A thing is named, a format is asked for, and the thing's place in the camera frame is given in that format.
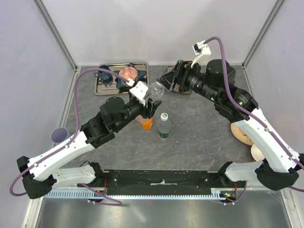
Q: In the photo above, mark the slotted cable duct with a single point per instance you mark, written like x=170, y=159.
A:
x=84, y=194

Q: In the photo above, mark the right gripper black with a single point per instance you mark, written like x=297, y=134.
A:
x=182, y=71

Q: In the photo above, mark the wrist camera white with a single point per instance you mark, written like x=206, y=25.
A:
x=138, y=90
x=202, y=53

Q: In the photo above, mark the blue star-shaped plate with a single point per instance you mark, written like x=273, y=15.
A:
x=120, y=84

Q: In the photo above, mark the black floral square plate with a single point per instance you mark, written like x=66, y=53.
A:
x=176, y=89

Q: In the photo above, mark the right orange juice bottle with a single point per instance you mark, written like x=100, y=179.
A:
x=147, y=124

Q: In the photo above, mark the purple cup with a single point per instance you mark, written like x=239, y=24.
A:
x=59, y=135

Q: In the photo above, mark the blue mug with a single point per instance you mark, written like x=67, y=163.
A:
x=102, y=74

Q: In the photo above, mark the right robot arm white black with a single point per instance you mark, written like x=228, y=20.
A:
x=280, y=166

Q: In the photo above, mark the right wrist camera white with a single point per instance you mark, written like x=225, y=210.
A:
x=202, y=53

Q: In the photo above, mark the beige plate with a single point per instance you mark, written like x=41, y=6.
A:
x=240, y=135

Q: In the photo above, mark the red patterned bowl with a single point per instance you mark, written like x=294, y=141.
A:
x=128, y=72

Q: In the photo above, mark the water bottle green label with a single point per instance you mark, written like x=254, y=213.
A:
x=164, y=126

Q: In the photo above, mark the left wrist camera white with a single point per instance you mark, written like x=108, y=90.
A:
x=138, y=90

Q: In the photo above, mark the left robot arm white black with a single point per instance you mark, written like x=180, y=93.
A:
x=43, y=173

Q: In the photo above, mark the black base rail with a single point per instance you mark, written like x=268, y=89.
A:
x=160, y=182

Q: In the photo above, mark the clear plastic bottle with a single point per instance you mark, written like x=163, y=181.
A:
x=155, y=93

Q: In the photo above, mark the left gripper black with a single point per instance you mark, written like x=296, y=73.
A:
x=147, y=112

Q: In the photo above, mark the white bowl red rim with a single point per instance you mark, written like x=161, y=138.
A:
x=256, y=154

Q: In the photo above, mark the metal tray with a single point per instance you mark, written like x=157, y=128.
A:
x=108, y=87

